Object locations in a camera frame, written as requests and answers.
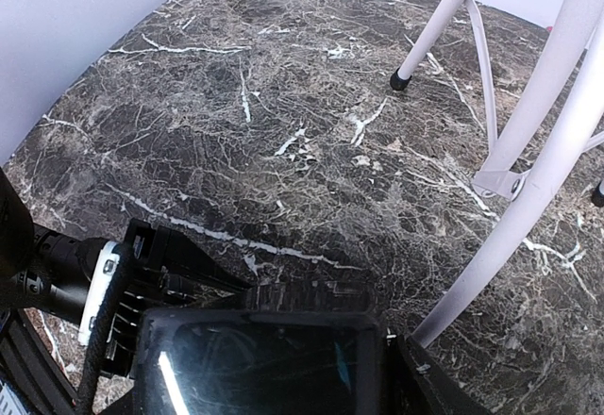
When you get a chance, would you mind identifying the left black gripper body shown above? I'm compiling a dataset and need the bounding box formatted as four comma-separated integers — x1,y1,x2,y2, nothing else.
122,219,251,311

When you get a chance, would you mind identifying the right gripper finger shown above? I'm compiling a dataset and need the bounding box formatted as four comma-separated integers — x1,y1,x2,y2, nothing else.
386,336,491,415

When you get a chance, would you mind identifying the black metronome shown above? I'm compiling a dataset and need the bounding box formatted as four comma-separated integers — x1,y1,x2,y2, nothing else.
133,281,385,414

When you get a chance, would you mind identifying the white music stand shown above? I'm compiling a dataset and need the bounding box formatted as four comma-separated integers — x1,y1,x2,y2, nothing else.
390,0,603,347

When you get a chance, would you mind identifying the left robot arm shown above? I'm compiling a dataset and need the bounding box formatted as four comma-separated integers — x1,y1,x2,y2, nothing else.
1,176,250,325

